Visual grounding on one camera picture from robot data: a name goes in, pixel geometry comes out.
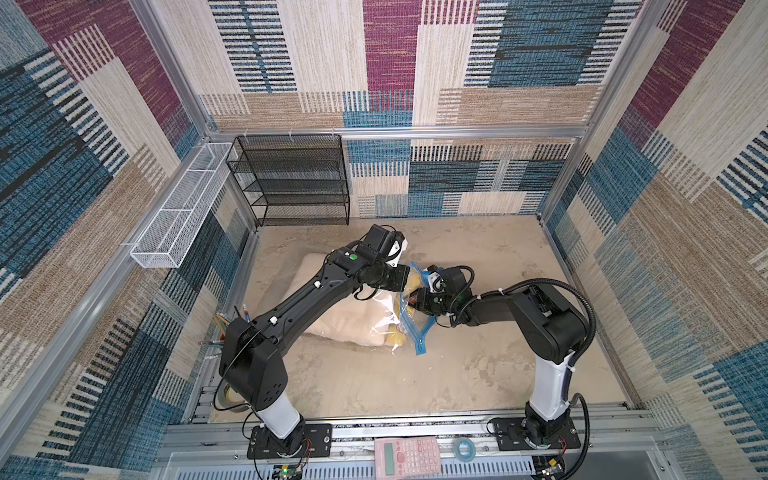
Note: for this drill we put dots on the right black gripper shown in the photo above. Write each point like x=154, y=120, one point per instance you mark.
x=425, y=297

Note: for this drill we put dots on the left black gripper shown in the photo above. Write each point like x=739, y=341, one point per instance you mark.
x=403, y=274

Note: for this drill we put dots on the clear vacuum bag blue zipper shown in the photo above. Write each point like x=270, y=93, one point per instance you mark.
x=379, y=311

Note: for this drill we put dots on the yellow cartoon print blanket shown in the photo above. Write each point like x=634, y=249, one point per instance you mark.
x=403, y=325

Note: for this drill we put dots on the cream fleece blanket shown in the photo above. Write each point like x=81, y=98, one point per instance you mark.
x=369, y=323

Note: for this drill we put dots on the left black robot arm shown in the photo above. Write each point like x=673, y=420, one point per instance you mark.
x=252, y=363

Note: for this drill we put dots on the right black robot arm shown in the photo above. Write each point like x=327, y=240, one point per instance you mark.
x=557, y=323

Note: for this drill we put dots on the light blue tape roll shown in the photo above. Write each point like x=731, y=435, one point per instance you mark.
x=464, y=450

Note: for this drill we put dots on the pink calculator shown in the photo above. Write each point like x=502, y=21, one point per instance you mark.
x=401, y=458

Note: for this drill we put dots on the grey tape roll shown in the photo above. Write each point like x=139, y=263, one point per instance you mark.
x=227, y=399

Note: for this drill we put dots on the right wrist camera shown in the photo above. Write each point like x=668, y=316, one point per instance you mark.
x=434, y=279

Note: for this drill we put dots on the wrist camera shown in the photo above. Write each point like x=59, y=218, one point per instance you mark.
x=434, y=279
x=398, y=247

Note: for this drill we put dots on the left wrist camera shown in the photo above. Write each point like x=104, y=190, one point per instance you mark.
x=398, y=247

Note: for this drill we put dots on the black wire mesh shelf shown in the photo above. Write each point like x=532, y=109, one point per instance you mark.
x=292, y=180

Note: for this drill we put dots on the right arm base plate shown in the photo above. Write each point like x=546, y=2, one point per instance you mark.
x=533, y=433

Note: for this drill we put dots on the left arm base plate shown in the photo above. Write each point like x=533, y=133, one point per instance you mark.
x=312, y=440

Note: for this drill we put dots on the white wire mesh basket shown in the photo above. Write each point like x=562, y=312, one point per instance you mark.
x=172, y=230

